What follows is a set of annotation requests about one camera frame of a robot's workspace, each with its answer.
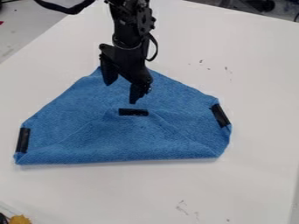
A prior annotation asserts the yellow toy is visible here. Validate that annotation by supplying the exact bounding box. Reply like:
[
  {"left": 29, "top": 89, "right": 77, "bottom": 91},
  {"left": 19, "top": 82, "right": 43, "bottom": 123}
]
[{"left": 8, "top": 214, "right": 33, "bottom": 224}]

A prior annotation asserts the blue cloth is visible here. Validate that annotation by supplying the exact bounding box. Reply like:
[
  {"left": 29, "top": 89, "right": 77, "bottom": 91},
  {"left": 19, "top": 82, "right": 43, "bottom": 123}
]
[{"left": 12, "top": 66, "right": 234, "bottom": 166}]

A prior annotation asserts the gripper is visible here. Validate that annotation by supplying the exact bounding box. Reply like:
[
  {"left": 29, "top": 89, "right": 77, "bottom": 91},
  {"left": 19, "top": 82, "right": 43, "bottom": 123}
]
[{"left": 98, "top": 41, "right": 154, "bottom": 105}]

